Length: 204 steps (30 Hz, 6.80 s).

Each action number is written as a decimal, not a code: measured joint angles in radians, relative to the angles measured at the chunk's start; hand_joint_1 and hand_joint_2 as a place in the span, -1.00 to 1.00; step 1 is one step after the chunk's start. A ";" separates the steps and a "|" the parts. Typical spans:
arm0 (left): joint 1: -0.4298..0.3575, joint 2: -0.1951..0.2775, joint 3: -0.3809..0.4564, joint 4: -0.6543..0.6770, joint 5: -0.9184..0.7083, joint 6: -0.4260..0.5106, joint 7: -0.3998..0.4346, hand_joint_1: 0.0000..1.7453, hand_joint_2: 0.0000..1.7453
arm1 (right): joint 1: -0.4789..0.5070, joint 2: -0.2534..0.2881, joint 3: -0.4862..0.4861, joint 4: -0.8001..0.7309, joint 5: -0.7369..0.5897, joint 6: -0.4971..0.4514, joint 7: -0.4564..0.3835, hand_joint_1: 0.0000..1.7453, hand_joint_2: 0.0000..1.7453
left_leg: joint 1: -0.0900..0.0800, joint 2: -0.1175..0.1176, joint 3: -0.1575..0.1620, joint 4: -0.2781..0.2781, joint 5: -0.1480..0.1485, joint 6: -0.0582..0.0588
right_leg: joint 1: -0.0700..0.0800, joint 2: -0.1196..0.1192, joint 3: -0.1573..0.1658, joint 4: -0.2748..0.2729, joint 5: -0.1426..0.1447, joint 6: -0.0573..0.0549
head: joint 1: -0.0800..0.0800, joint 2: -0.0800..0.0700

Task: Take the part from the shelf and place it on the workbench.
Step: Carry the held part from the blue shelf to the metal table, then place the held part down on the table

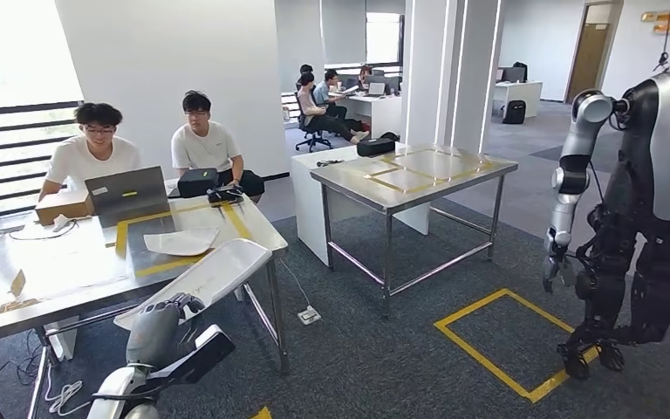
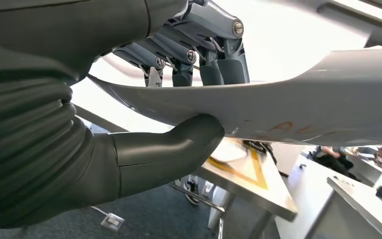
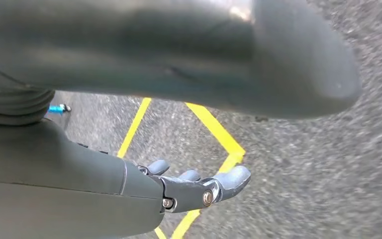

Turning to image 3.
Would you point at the robot right arm ribbed sleeve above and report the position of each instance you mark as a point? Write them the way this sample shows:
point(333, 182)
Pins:
point(13, 107)

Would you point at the blue steel shelf rack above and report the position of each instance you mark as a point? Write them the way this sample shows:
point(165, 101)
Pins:
point(56, 109)

